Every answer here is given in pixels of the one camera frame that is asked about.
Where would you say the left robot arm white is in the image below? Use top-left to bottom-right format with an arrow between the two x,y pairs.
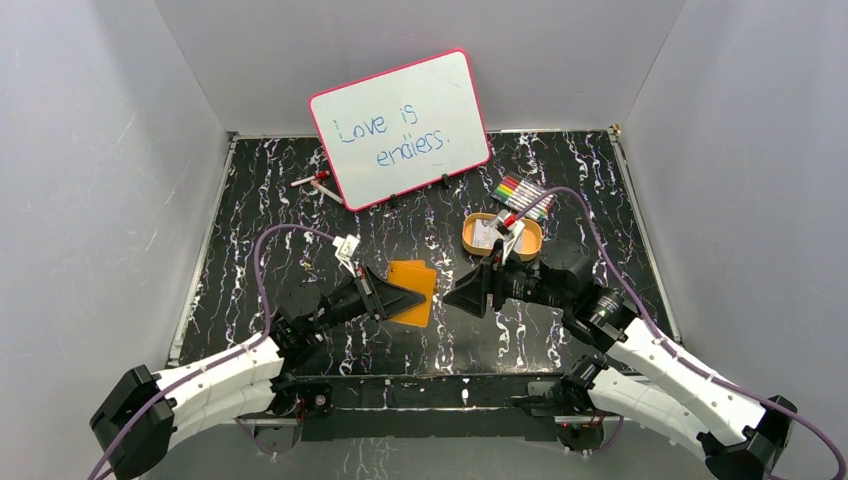
89,262 -> 436,479

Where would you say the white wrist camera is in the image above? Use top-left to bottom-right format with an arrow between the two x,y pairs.
332,235 -> 360,277
492,210 -> 525,265

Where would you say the orange oval tray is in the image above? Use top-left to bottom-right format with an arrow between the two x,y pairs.
461,212 -> 543,261

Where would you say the orange leather card holder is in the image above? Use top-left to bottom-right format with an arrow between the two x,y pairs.
387,260 -> 438,328

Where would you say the pack of coloured markers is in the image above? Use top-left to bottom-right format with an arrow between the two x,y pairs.
491,172 -> 554,222

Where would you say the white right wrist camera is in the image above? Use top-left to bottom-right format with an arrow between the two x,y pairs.
492,210 -> 525,265

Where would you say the white marker brown tip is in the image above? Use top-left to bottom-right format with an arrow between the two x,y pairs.
310,181 -> 344,204

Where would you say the credit card in tray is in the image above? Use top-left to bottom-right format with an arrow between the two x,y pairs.
470,219 -> 501,251
504,221 -> 525,250

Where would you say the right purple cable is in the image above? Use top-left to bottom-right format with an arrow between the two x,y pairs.
513,186 -> 848,480

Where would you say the white marker red cap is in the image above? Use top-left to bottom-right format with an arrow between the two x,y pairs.
290,170 -> 330,188

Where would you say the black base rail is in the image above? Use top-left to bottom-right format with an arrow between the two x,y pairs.
231,374 -> 631,445

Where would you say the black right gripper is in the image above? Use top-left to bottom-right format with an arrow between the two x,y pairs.
442,239 -> 570,318

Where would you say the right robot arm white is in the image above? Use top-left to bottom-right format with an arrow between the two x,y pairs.
444,241 -> 797,479

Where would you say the pink framed whiteboard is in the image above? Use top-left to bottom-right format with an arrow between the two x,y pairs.
309,49 -> 491,212

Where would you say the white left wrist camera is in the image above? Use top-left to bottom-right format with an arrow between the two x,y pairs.
332,235 -> 360,277

